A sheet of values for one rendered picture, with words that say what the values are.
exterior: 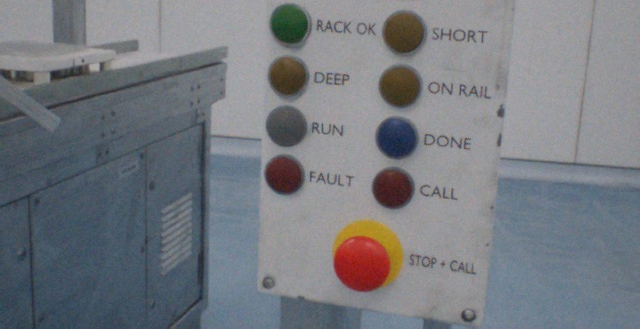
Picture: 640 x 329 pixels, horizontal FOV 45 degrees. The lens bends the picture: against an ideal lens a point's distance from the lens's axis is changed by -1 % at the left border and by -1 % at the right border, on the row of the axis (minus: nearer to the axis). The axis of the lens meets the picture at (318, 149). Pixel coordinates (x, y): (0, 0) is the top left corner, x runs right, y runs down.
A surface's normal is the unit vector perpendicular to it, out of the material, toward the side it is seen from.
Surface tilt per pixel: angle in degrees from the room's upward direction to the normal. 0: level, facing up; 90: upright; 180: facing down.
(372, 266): 89
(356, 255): 85
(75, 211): 90
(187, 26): 90
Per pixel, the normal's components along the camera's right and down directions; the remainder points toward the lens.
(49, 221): 0.96, 0.11
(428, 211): -0.27, 0.21
